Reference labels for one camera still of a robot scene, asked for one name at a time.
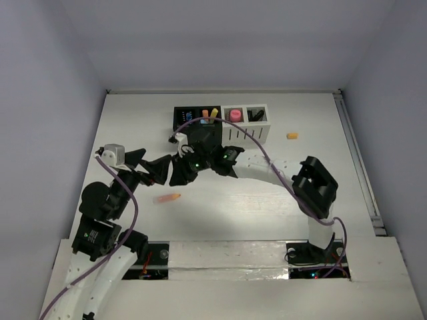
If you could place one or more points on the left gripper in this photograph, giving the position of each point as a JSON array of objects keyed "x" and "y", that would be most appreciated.
[{"x": 135, "y": 171}]

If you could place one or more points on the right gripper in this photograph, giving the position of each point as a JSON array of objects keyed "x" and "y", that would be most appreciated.
[{"x": 181, "y": 175}]

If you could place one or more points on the orange pencil-shaped pen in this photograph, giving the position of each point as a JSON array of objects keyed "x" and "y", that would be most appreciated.
[{"x": 166, "y": 198}]

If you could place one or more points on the yellow pencil-shaped pen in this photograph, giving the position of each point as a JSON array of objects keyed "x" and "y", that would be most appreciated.
[{"x": 214, "y": 112}]

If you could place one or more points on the pink glue stick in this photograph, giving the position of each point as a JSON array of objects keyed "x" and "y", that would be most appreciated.
[{"x": 235, "y": 116}]

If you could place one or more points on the blue black highlighter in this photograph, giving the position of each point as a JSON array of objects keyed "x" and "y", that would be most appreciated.
[{"x": 255, "y": 117}]

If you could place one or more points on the orange yellow eraser cap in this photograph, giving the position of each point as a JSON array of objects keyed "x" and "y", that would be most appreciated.
[{"x": 292, "y": 135}]

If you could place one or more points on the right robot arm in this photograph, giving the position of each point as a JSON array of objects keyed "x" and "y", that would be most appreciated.
[{"x": 308, "y": 182}]

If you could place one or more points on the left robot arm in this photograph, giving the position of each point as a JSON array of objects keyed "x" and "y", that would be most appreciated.
[{"x": 103, "y": 253}]

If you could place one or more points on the black double container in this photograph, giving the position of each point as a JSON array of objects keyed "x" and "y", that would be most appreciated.
[{"x": 184, "y": 114}]

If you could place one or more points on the white double container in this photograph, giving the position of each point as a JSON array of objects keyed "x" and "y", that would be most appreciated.
[{"x": 258, "y": 130}]

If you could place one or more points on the silver foil tape strip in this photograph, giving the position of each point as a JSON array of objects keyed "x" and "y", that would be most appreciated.
[{"x": 227, "y": 261}]

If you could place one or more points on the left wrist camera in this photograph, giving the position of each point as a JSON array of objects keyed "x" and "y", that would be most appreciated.
[{"x": 113, "y": 155}]

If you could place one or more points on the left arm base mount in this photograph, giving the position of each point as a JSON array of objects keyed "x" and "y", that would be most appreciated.
[{"x": 154, "y": 266}]

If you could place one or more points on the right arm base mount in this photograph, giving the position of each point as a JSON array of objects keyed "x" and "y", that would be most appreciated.
[{"x": 308, "y": 262}]

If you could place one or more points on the aluminium rail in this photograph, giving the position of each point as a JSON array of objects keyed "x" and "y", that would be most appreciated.
[{"x": 367, "y": 191}]

